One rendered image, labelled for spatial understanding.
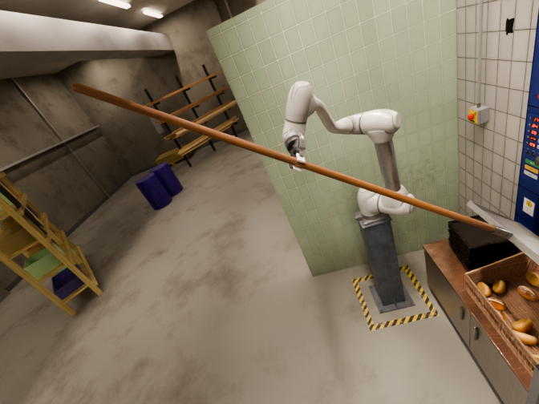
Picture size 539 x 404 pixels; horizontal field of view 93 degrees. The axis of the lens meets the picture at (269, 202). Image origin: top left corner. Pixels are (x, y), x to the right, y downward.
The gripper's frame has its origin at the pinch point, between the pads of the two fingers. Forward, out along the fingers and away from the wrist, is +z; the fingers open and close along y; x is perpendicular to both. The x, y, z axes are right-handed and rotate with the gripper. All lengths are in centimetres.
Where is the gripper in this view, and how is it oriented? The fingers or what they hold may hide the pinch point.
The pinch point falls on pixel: (298, 162)
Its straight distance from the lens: 98.9
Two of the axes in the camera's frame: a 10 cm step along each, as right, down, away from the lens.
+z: -0.1, 5.3, -8.5
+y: -3.3, 8.0, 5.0
